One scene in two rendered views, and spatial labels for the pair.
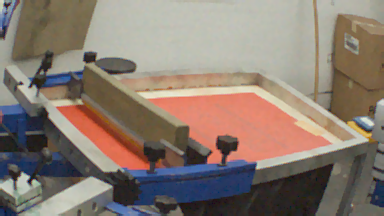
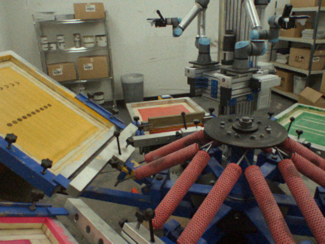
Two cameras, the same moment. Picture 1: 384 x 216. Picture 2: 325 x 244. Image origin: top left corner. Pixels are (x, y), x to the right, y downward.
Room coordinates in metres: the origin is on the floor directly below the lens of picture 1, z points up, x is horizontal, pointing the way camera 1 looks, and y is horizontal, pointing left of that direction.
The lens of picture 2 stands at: (1.45, 1.71, 1.69)
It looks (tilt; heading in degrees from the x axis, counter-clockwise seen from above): 22 degrees down; 295
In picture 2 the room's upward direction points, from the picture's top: 2 degrees counter-clockwise
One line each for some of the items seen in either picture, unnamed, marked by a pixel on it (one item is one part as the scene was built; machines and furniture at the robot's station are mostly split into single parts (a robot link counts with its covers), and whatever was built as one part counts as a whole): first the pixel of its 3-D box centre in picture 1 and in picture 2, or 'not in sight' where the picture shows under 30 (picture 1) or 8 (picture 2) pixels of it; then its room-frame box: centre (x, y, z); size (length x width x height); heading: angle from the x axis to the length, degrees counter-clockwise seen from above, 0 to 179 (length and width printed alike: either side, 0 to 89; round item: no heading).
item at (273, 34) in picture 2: not in sight; (271, 34); (1.52, -0.46, 1.56); 0.11 x 0.08 x 0.11; 31
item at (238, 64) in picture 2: not in sight; (240, 62); (1.76, -0.63, 1.31); 0.15 x 0.15 x 0.10
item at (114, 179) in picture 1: (118, 186); not in sight; (1.63, 0.11, 1.02); 0.07 x 0.06 x 0.07; 128
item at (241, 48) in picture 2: not in sight; (242, 49); (1.75, -0.63, 1.42); 0.13 x 0.12 x 0.14; 31
